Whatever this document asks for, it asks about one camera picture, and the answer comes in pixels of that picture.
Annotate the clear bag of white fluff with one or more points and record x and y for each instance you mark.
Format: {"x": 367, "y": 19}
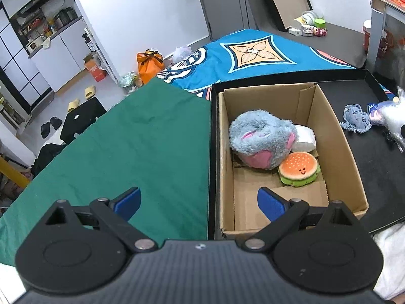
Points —
{"x": 392, "y": 117}

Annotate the white soft pack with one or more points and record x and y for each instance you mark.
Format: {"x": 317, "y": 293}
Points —
{"x": 304, "y": 139}

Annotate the brown cardboard box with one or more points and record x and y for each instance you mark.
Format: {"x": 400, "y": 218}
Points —
{"x": 250, "y": 199}

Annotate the burger plush toy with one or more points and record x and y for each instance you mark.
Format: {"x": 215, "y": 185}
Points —
{"x": 299, "y": 167}

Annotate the green hexagonal toy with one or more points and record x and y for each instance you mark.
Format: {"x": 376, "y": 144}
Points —
{"x": 320, "y": 23}

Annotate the small white figurine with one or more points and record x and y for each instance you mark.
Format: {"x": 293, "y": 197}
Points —
{"x": 306, "y": 30}

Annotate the black slipper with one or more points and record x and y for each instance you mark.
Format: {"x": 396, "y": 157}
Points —
{"x": 56, "y": 123}
{"x": 45, "y": 130}

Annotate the black shallow tray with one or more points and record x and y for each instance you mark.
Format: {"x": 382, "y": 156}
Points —
{"x": 373, "y": 164}

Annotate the green cloth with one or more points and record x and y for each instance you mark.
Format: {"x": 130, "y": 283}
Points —
{"x": 142, "y": 152}

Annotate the grey fluffy plush toy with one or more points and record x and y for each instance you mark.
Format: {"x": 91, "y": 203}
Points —
{"x": 259, "y": 129}

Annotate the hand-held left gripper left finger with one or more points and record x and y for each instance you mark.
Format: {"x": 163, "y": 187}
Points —
{"x": 126, "y": 202}

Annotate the denim fabric toy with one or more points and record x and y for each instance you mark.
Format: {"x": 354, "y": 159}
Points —
{"x": 356, "y": 118}

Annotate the black clothes pile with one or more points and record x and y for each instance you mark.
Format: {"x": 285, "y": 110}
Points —
{"x": 47, "y": 158}

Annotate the white narrow rack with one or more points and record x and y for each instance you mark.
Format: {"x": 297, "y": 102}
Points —
{"x": 101, "y": 57}

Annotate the blue white tissue packet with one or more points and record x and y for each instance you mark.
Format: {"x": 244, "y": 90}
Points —
{"x": 374, "y": 114}

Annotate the black framed glass door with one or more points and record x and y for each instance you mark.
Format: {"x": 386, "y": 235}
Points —
{"x": 22, "y": 63}

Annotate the grey folding mattress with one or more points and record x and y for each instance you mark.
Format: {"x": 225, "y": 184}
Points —
{"x": 341, "y": 41}

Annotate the orange cardboard carton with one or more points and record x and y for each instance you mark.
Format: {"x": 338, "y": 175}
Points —
{"x": 95, "y": 69}

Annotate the black tray lid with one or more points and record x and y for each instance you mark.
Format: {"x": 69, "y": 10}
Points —
{"x": 275, "y": 3}

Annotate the yellow slipper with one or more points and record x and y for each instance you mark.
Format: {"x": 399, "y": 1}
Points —
{"x": 73, "y": 105}
{"x": 89, "y": 92}

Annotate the clear plastic jar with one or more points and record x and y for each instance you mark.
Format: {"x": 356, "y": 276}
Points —
{"x": 305, "y": 18}

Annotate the grey desk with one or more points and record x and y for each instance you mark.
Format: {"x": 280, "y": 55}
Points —
{"x": 378, "y": 22}

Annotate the yellow legged table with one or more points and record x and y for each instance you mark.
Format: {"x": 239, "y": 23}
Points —
{"x": 14, "y": 171}

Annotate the grey door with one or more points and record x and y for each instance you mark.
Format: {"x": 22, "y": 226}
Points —
{"x": 221, "y": 3}

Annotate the blue printed blanket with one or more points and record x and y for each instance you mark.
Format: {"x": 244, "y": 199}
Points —
{"x": 215, "y": 66}

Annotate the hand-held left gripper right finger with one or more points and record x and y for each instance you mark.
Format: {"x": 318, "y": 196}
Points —
{"x": 272, "y": 204}

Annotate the clear plastic bag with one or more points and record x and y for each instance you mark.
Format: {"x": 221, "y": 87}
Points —
{"x": 129, "y": 82}

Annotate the orange paper bag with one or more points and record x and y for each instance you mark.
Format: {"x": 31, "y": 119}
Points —
{"x": 150, "y": 66}

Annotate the black stool with white dots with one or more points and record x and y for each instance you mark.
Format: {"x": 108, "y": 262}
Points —
{"x": 82, "y": 118}

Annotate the red basket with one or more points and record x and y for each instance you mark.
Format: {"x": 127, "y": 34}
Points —
{"x": 384, "y": 42}

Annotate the small red toy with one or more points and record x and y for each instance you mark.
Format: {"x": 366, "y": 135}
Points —
{"x": 320, "y": 32}

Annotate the white kitchen cabinet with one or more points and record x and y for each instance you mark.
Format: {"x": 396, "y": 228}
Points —
{"x": 60, "y": 60}

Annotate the white plastic bag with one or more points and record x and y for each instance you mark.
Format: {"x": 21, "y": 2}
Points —
{"x": 181, "y": 54}

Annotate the white charger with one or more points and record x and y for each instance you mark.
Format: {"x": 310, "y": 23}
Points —
{"x": 295, "y": 32}

